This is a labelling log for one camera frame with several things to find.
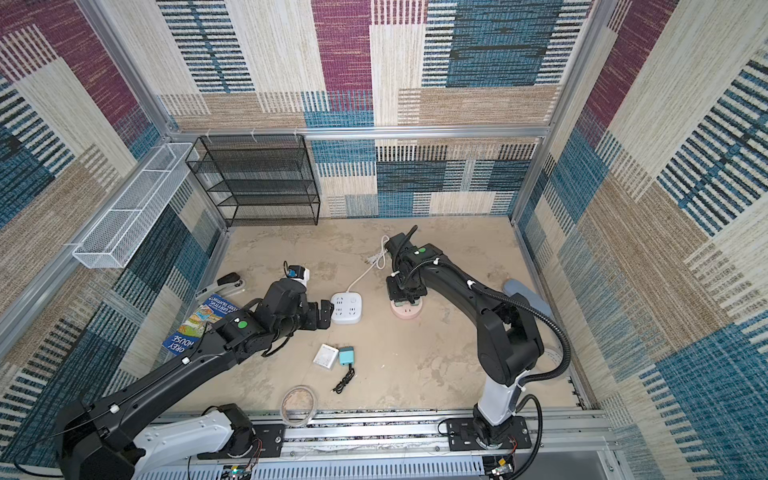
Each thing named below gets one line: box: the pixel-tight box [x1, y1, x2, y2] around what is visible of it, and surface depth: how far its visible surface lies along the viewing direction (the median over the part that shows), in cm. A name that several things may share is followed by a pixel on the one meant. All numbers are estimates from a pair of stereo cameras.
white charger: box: [312, 344, 339, 370], surface depth 86 cm
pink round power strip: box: [390, 299, 423, 319], surface depth 96 cm
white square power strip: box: [330, 280, 362, 325], surface depth 96 cm
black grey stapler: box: [195, 272, 246, 301], surface depth 101 cm
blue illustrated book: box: [162, 294, 240, 356], surface depth 93 cm
